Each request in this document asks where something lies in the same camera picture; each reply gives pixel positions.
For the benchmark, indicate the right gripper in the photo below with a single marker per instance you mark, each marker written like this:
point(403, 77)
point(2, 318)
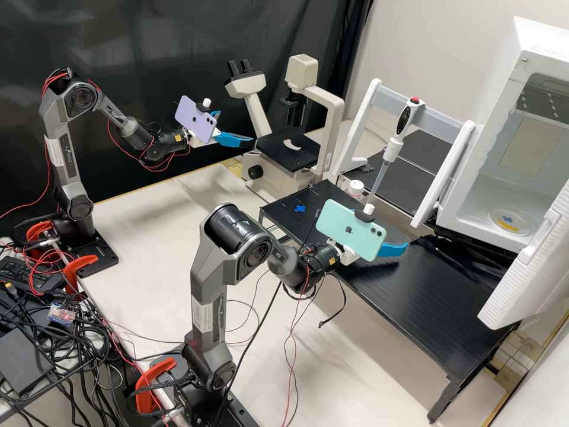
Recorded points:
point(344, 255)

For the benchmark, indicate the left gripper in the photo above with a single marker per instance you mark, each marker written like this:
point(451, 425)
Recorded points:
point(192, 137)

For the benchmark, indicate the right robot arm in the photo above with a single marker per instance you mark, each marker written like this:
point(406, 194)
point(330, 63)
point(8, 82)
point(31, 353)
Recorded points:
point(209, 284)

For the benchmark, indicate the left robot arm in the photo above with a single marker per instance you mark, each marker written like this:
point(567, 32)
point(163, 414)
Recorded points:
point(62, 147)

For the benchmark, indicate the cream microscope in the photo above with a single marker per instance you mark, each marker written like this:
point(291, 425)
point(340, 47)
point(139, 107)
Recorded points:
point(289, 178)

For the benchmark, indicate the petri dish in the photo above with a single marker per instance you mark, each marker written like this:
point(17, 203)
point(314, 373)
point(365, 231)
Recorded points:
point(511, 221)

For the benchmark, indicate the white-capped bottle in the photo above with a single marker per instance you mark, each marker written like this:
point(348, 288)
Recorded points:
point(356, 189)

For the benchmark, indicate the white pipette stand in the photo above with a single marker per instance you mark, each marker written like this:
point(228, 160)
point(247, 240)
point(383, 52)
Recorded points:
point(444, 178)

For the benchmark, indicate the incubator door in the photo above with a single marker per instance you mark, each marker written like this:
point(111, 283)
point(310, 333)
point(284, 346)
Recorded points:
point(520, 284)

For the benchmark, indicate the pipette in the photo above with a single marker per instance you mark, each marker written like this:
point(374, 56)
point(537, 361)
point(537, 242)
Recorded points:
point(406, 118)

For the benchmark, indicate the white incubator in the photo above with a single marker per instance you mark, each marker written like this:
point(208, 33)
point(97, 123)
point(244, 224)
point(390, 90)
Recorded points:
point(489, 147)

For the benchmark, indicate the red clamp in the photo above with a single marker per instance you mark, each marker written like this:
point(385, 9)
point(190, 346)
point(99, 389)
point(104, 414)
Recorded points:
point(37, 231)
point(149, 382)
point(82, 264)

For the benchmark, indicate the black power adapter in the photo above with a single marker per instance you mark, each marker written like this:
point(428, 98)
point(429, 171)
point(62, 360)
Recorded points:
point(26, 273)

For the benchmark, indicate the small circuit board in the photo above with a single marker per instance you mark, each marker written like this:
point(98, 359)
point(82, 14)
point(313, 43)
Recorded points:
point(62, 312)

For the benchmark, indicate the flat black box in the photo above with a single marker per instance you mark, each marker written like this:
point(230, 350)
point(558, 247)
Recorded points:
point(22, 360)

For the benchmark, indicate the left wrist camera phone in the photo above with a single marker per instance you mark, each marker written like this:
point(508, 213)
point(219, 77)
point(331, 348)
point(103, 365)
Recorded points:
point(198, 120)

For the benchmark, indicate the wrist camera phone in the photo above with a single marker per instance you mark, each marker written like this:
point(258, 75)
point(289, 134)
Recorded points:
point(198, 120)
point(346, 227)

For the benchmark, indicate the right wrist camera phone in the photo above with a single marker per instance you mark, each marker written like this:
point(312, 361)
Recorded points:
point(346, 227)

